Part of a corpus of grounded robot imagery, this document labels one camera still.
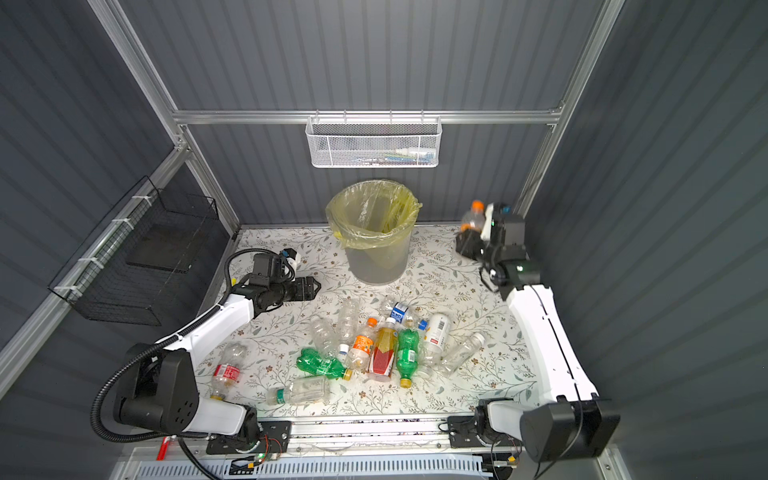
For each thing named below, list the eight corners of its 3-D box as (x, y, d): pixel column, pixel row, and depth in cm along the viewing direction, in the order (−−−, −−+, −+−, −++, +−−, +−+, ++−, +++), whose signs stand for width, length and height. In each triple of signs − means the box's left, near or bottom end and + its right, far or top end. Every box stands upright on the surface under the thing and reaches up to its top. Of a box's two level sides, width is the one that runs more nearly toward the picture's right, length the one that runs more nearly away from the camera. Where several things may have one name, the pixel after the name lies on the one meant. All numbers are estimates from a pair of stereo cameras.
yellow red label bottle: (368, 379, 84) (367, 372, 79) (380, 322, 95) (379, 313, 91) (391, 383, 83) (391, 376, 79) (400, 325, 95) (400, 316, 90)
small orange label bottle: (349, 369, 86) (346, 362, 82) (361, 323, 96) (359, 315, 91) (368, 372, 86) (366, 366, 81) (378, 326, 95) (377, 317, 91)
